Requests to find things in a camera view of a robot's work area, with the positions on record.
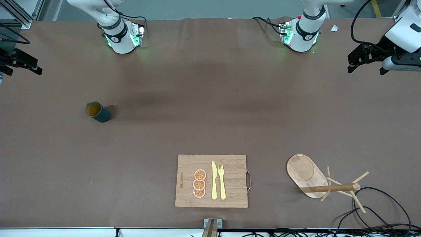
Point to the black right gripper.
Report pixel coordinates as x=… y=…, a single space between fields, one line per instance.
x=7 y=56

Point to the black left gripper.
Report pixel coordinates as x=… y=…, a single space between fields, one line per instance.
x=380 y=48

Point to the dark green ribbed cup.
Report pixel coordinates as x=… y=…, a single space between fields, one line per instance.
x=102 y=115

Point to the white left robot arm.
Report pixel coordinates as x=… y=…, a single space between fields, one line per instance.
x=304 y=34

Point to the wooden mug rack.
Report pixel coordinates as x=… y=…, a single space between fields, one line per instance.
x=302 y=169

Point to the white paper scrap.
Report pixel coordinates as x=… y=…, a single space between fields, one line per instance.
x=334 y=28

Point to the brown table cover sheet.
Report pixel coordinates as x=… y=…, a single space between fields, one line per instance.
x=131 y=148

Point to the bamboo cutting board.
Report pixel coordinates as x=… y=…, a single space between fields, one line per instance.
x=230 y=184

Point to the yellow plastic fork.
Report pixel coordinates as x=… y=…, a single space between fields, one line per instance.
x=222 y=187

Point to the yellow plastic knife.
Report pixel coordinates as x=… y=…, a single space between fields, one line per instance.
x=214 y=181

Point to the orange slice toy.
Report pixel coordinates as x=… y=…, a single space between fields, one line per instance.
x=200 y=175

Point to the aluminium frame profile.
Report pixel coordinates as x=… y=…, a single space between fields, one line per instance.
x=24 y=21
x=398 y=11

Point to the metal table edge bracket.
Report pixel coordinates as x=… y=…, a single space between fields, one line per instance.
x=212 y=227

